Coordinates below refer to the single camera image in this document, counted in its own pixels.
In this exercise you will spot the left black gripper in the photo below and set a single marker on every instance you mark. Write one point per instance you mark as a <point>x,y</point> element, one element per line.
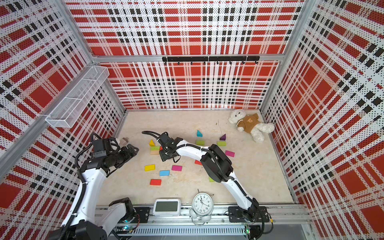
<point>127,155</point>

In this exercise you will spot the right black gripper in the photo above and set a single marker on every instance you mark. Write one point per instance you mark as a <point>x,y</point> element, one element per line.
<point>163,157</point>

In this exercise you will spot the natural wood rectangular block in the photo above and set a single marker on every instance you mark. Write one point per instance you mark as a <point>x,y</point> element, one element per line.
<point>153,153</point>

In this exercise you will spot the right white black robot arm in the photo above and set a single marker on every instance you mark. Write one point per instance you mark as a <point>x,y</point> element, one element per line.
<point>216,164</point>

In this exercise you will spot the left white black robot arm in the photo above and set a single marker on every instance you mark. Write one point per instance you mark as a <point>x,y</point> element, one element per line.
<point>80,223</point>

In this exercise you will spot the magenta block lower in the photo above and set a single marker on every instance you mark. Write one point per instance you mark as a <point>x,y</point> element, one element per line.
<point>177,168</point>

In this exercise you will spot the magenta block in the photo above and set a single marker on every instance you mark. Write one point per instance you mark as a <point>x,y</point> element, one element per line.
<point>230,154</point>
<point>177,168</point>

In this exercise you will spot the light blue block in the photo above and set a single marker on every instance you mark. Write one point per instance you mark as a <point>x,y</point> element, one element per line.
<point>164,173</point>

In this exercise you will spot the yellow rectangular block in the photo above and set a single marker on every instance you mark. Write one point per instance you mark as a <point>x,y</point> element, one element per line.
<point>150,167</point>

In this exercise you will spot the green block near teal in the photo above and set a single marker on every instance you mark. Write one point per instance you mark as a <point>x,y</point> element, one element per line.
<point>200,142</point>

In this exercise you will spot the red block centre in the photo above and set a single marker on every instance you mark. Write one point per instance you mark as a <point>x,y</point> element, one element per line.
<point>197,162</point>

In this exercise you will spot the red block front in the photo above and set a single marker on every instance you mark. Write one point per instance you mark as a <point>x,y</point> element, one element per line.
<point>155,182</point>

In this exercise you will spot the white digital display device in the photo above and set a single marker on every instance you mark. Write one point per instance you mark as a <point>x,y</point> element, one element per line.
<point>167,207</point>

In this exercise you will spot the magenta block right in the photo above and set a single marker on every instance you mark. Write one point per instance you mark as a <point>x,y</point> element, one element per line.
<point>230,154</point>

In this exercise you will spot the white analog alarm clock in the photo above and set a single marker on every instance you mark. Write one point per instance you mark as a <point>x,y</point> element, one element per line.
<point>201,209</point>

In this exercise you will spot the white teddy bear brown shirt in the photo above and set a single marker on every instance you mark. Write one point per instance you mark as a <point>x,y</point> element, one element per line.
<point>250,124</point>

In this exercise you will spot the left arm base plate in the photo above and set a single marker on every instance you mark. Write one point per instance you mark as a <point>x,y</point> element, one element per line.
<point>142,215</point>

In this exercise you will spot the white wire mesh basket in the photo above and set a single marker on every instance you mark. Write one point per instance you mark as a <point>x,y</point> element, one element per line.
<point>68,111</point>

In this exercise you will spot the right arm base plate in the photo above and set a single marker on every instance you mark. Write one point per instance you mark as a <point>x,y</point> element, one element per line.
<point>240,213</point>

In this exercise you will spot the black hook rail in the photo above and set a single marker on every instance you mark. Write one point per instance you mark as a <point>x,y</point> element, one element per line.
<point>211,59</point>

